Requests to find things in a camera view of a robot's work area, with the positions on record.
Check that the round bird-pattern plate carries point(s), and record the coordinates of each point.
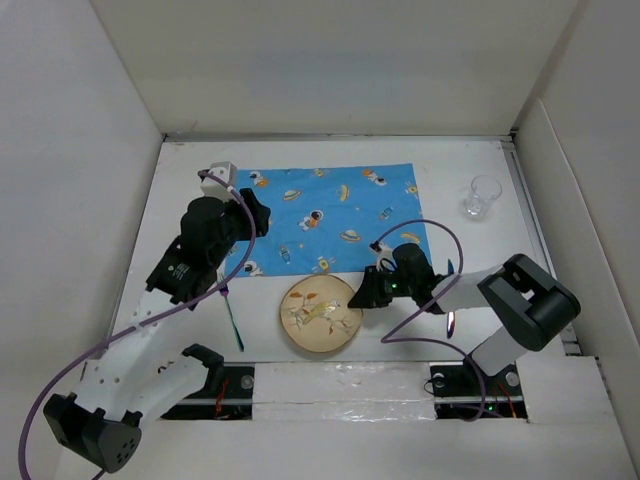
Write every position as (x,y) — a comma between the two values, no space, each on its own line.
(315,315)

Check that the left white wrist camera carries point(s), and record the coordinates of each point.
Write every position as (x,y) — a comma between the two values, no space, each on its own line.
(217,179)

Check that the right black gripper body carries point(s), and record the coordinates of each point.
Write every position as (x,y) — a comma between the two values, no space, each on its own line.
(398,286)

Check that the iridescent knife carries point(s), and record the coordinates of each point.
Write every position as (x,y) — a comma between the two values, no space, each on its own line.
(451,316)

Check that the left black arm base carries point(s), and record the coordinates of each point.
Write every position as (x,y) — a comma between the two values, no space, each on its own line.
(227,399)

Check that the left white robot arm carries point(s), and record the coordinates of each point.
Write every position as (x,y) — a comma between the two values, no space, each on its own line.
(138,379)

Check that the clear drinking glass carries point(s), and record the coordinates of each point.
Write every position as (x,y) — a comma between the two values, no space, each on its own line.
(484,191)

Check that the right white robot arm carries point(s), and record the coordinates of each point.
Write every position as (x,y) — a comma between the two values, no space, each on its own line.
(532,306)

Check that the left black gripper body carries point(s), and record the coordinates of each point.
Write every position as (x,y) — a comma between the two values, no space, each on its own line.
(238,229)

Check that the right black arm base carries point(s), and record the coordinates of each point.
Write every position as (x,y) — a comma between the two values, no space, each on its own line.
(458,393)

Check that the iridescent fork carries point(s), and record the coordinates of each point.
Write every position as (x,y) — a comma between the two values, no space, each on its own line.
(224,292)

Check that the blue space-print cloth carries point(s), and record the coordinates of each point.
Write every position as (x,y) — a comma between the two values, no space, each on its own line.
(323,220)

